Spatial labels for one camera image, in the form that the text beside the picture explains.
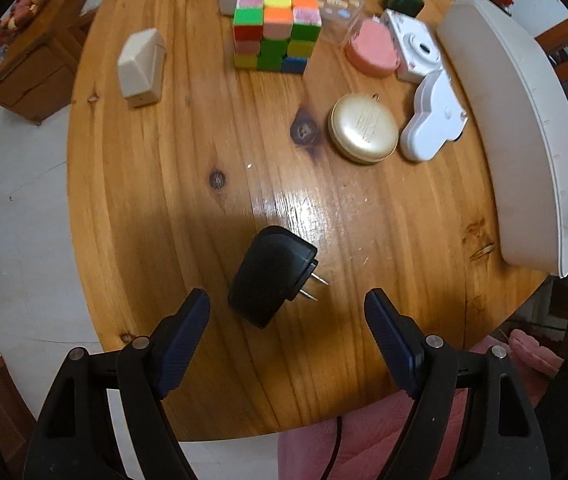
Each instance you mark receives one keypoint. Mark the pink cushion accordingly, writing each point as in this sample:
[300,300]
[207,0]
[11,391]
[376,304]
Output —
[354,440]

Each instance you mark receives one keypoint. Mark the cream power adapter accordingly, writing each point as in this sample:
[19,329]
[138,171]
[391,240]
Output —
[139,65]

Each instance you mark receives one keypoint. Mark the white instant camera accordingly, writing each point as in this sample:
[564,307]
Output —
[414,45]

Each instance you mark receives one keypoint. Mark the wooden side cabinet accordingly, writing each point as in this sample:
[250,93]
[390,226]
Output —
[29,70]

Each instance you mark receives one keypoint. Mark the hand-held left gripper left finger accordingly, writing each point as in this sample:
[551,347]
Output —
[184,340]

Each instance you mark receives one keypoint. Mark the white cloud-shaped tape dispenser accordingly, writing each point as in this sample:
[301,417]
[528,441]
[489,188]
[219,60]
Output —
[429,120]

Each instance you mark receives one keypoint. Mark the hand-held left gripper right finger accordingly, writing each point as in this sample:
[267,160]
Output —
[389,340]

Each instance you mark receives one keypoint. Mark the black power adapter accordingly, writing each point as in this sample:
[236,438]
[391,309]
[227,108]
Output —
[269,275]

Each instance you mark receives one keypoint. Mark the gold round compact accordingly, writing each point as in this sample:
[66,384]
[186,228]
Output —
[364,127]

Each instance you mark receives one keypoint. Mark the white plastic bin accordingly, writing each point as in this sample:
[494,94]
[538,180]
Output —
[514,110]

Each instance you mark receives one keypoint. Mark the pile of fruit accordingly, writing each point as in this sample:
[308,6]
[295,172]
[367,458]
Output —
[26,5]

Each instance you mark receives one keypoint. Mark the clear plastic case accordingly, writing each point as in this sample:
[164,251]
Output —
[336,10]

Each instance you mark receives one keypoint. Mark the pink sponge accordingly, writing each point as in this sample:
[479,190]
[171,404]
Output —
[371,47]

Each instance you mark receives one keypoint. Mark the colourful puzzle cube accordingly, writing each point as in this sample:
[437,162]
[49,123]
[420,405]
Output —
[276,25]

